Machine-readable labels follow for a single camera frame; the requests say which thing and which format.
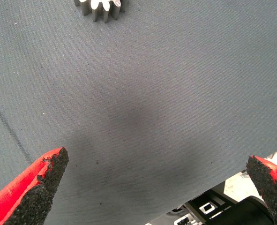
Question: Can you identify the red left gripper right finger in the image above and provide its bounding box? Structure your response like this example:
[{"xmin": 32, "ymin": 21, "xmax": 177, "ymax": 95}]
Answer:
[{"xmin": 245, "ymin": 154, "xmax": 277, "ymax": 225}]

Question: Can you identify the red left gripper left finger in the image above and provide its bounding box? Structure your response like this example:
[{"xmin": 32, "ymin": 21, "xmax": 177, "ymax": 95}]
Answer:
[{"xmin": 0, "ymin": 146, "xmax": 70, "ymax": 225}]

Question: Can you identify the small steel planetary gear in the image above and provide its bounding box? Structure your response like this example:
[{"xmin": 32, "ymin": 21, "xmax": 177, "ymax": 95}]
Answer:
[{"xmin": 74, "ymin": 0, "xmax": 126, "ymax": 23}]

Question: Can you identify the dark grey table cloth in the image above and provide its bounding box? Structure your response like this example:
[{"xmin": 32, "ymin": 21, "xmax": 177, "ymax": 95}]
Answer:
[{"xmin": 0, "ymin": 0, "xmax": 277, "ymax": 225}]

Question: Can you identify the black base frame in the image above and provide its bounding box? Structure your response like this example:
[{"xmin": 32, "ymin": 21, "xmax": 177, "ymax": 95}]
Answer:
[{"xmin": 145, "ymin": 185, "xmax": 274, "ymax": 225}]

